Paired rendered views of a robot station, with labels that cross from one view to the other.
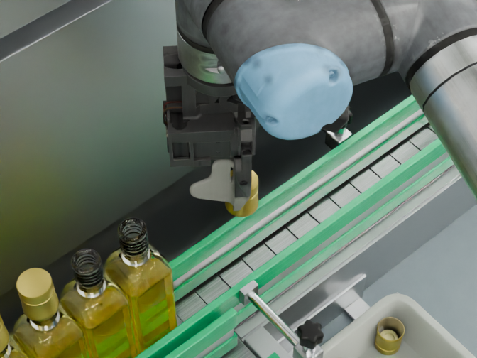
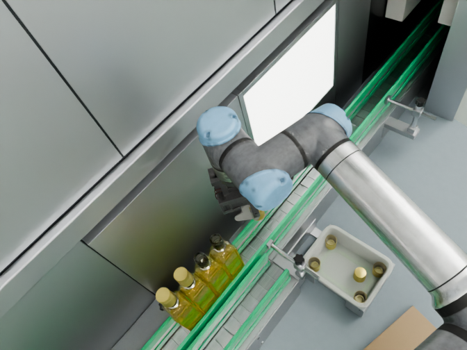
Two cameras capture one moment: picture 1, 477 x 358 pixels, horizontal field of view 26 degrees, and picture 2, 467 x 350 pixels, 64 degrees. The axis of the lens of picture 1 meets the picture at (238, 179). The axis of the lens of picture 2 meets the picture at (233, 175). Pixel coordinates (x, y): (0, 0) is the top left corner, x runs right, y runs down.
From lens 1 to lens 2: 0.20 m
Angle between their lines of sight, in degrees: 5
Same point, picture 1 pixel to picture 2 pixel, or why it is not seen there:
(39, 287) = (183, 276)
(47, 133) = (171, 207)
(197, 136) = (231, 201)
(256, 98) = (250, 198)
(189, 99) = (224, 188)
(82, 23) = (173, 164)
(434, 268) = (342, 207)
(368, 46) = (295, 160)
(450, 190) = not seen: hidden behind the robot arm
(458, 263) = not seen: hidden behind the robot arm
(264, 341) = (281, 260)
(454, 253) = not seen: hidden behind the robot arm
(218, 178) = (244, 212)
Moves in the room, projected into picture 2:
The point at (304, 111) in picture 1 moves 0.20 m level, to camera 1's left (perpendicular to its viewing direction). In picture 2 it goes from (273, 198) to (152, 227)
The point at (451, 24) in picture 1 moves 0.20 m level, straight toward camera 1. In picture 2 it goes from (330, 141) to (332, 262)
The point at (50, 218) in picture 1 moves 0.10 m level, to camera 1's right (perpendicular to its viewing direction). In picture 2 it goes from (183, 236) to (219, 228)
